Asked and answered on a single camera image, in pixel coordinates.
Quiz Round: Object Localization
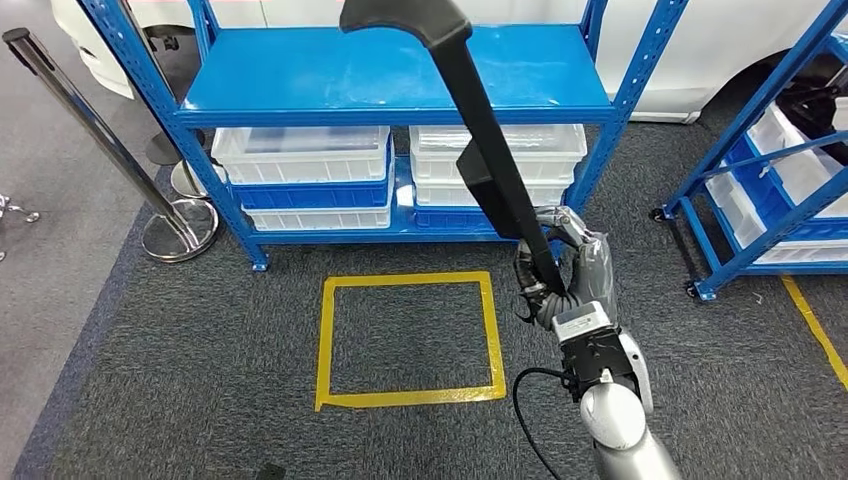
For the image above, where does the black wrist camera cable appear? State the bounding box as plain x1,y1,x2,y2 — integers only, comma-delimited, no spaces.
510,367,572,480

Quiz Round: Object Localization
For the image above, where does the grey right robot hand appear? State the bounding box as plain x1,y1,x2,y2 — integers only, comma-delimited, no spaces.
514,205,621,331

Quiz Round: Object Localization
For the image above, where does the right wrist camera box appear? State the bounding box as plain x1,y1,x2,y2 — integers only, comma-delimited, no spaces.
551,301,641,403

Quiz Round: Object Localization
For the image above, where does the dark stanchion base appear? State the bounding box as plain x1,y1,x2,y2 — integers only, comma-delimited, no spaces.
144,127,207,168

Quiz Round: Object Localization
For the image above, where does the chrome chair base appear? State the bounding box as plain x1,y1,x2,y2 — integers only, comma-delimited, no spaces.
0,192,42,264

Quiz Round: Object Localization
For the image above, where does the chrome stanchion post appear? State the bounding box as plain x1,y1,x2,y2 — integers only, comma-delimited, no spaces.
1,27,221,265
170,160,227,201

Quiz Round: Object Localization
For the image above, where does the yellow floor tape square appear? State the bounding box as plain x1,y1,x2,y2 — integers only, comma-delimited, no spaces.
313,270,509,413

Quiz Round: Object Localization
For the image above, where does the white car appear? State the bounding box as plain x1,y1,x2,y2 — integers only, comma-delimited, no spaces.
49,0,848,126

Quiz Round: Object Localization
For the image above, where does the blue metal shelf rack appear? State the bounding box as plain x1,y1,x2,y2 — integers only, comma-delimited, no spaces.
651,0,848,303
76,0,690,274

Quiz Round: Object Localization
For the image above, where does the black plastic panel part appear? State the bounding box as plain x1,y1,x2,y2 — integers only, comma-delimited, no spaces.
339,0,570,298

